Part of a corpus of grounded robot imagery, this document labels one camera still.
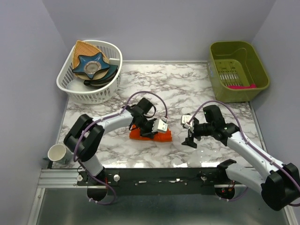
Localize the woven bamboo leaf tray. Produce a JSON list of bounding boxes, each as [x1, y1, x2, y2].
[[72, 40, 110, 70]]

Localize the white plastic basket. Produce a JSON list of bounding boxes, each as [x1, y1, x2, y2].
[[56, 40, 123, 105]]

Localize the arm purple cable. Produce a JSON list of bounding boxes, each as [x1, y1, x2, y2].
[[73, 90, 168, 205], [187, 100, 300, 207]]

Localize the blue star shaped dish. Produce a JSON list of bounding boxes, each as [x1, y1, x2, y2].
[[72, 53, 118, 81]]

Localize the orange t shirt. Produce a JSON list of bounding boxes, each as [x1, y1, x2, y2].
[[129, 125, 172, 143]]

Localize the dark stacked plates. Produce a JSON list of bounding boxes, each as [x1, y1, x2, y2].
[[83, 68, 118, 87]]

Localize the green plastic bin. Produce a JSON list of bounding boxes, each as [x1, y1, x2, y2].
[[207, 41, 270, 103]]

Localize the aluminium rail frame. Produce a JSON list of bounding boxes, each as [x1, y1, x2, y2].
[[28, 169, 298, 225]]

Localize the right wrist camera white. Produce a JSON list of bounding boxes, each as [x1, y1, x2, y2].
[[180, 114, 194, 130]]

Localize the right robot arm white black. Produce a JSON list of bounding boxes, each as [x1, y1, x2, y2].
[[181, 105, 300, 211]]

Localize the white paper cup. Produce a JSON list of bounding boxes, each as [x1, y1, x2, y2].
[[47, 144, 73, 165]]

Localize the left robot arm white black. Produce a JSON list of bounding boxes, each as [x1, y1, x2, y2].
[[63, 98, 160, 185]]

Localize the pink cloth in bin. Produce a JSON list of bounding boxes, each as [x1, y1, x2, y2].
[[227, 84, 256, 90]]

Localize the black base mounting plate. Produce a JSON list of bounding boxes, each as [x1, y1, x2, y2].
[[77, 166, 246, 196]]

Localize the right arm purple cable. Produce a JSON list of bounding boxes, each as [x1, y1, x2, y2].
[[187, 100, 300, 207]]

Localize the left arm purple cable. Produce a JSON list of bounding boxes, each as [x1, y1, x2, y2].
[[73, 90, 168, 205]]

